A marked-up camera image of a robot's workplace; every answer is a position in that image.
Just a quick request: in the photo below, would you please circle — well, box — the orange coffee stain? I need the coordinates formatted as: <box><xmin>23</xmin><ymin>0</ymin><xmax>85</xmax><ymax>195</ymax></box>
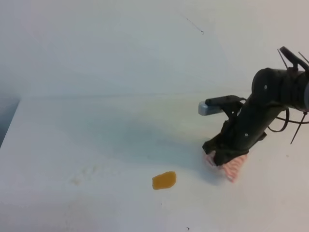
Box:
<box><xmin>152</xmin><ymin>171</ymin><xmax>177</xmax><ymax>190</ymax></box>

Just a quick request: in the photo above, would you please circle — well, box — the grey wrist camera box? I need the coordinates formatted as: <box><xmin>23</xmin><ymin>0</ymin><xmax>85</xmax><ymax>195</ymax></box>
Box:
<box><xmin>198</xmin><ymin>101</ymin><xmax>223</xmax><ymax>116</ymax></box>

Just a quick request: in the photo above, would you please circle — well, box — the pink white striped rag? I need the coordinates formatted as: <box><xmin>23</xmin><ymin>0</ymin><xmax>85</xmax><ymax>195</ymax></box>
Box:
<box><xmin>203</xmin><ymin>151</ymin><xmax>248</xmax><ymax>183</ymax></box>

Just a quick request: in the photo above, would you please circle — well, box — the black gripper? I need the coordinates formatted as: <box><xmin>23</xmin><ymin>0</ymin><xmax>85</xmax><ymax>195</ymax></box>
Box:
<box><xmin>202</xmin><ymin>95</ymin><xmax>285</xmax><ymax>166</ymax></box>

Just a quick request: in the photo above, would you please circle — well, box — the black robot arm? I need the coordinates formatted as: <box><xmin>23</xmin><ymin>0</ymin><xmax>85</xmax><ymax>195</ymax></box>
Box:
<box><xmin>198</xmin><ymin>46</ymin><xmax>309</xmax><ymax>166</ymax></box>

